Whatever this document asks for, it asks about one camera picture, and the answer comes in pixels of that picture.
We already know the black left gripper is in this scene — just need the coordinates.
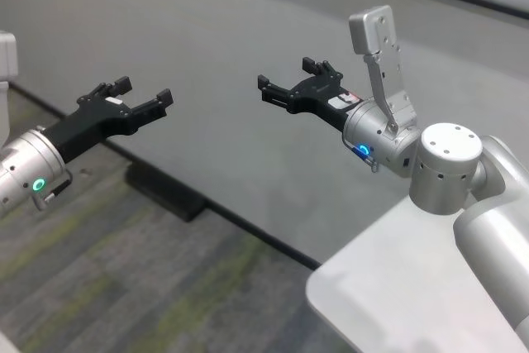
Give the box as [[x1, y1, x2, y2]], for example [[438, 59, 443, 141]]
[[41, 75, 175, 164]]

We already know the black floor block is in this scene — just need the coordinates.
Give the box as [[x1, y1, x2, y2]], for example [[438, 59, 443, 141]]
[[125, 161, 207, 222]]

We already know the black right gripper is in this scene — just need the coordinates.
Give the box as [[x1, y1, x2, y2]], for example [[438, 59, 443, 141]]
[[256, 55, 365, 133]]

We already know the white rounded pedestal table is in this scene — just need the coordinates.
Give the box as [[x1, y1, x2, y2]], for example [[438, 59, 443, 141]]
[[305, 198, 529, 353]]

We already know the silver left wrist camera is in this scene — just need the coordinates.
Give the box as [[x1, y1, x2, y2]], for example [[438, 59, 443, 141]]
[[0, 30, 20, 147]]

